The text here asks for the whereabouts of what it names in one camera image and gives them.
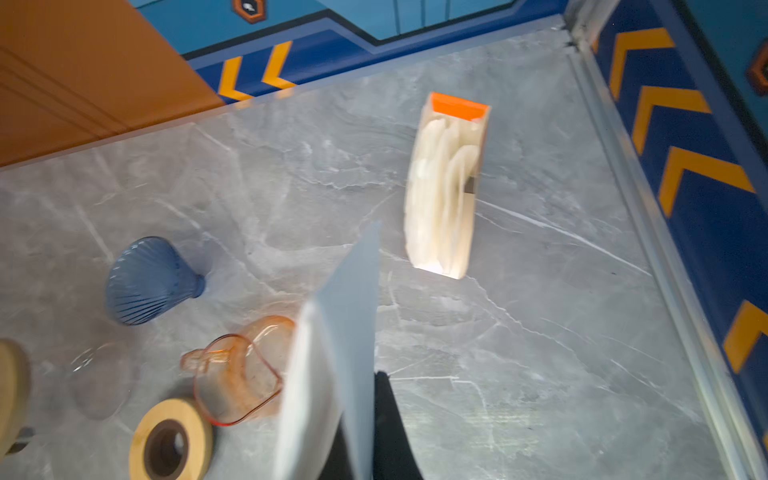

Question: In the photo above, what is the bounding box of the white paper coffee filter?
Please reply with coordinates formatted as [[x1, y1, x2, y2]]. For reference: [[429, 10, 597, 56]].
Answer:
[[273, 222, 381, 479]]

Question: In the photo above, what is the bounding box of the blue glass ribbed dripper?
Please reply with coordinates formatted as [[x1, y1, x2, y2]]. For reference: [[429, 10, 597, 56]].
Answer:
[[105, 236, 206, 326]]

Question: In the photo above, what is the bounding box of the wooden dripper ring stand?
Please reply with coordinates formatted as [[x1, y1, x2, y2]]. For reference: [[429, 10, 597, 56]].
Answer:
[[1, 338, 35, 459]]

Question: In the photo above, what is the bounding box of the orange glass pitcher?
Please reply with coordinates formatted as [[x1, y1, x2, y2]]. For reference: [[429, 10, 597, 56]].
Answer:
[[180, 315, 295, 427]]

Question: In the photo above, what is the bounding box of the orange coffee filter box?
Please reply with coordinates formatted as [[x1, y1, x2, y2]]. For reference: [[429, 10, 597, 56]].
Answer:
[[425, 92, 491, 279]]

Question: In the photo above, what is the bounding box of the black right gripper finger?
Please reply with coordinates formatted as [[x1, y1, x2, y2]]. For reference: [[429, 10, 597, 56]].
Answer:
[[319, 371, 423, 480]]

